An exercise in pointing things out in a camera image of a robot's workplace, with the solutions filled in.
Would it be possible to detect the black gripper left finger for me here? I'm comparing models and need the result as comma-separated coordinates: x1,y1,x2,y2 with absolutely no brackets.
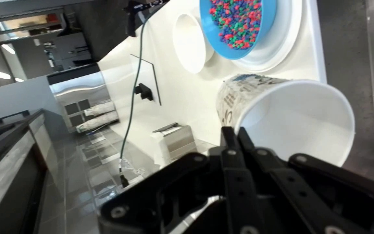
98,126,258,234

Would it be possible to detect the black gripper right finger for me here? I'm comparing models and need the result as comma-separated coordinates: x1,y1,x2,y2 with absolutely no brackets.
238,129,374,234

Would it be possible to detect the printed white paper cup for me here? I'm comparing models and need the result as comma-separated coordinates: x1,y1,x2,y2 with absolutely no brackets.
216,73,356,168

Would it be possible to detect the stainless steel sink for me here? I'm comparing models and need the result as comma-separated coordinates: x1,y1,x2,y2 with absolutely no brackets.
316,0,374,193

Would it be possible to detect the clear acrylic cup dispenser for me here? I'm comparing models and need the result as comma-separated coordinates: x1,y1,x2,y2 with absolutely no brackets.
49,71,121,136

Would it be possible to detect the steel napkin holder box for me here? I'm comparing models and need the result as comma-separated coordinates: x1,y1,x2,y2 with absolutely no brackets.
153,123,198,164

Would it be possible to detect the small black plug adapter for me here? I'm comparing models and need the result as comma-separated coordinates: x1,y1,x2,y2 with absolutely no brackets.
134,82,155,102

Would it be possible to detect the stack of paper cups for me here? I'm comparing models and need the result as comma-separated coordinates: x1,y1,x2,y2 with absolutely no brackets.
75,110,120,134
82,100,117,119

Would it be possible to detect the white bowl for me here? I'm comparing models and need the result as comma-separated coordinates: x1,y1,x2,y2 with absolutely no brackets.
172,12,215,76

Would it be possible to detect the multicoloured bead pile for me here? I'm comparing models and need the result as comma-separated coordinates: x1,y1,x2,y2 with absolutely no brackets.
208,0,264,51

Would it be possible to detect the blue bowl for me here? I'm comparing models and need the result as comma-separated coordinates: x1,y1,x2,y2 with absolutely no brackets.
199,0,280,60

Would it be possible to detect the thin green cable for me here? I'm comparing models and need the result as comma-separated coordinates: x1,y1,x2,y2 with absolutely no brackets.
120,12,147,188

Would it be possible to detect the thin bent black wire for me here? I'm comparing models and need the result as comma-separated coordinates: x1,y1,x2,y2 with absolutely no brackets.
130,52,163,107

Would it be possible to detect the black camera clamp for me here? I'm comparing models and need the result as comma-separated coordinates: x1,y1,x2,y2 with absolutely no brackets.
124,0,172,38

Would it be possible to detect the grey cabinet with handle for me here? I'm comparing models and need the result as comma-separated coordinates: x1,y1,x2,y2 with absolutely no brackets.
0,108,63,234

